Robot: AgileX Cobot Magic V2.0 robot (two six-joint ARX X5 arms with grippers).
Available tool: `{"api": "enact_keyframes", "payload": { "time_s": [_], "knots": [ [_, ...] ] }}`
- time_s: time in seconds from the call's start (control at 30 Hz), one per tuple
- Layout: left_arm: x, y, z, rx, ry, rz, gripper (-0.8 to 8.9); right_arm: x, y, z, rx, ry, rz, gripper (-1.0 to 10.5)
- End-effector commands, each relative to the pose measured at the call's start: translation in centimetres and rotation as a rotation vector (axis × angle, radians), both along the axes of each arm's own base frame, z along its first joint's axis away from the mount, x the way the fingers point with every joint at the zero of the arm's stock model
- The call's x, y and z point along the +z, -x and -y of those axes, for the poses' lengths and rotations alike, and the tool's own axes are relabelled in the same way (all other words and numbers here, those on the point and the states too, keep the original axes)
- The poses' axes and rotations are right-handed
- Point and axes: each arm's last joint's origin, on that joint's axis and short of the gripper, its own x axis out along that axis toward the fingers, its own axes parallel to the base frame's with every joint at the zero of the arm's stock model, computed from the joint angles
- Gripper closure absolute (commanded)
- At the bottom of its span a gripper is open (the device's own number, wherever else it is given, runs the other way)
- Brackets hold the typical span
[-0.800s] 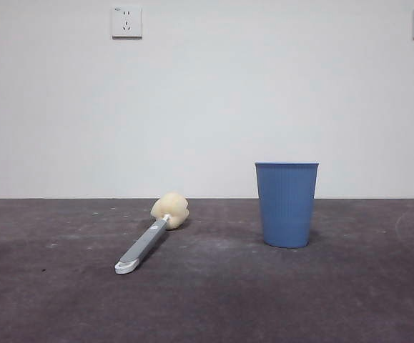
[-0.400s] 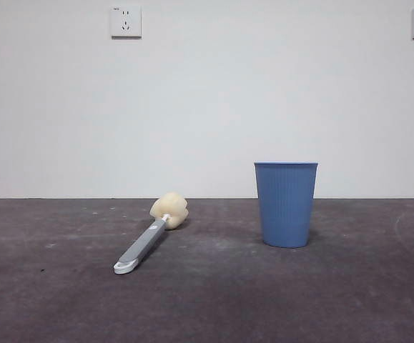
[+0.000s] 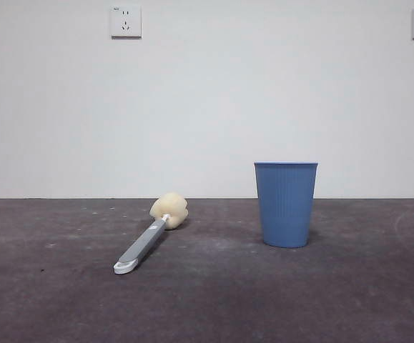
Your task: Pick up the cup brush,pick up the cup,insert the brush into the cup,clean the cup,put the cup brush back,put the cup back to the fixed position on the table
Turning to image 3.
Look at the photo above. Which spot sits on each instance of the blue ribbed plastic cup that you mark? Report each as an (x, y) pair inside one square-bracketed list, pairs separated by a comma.
[(285, 207)]

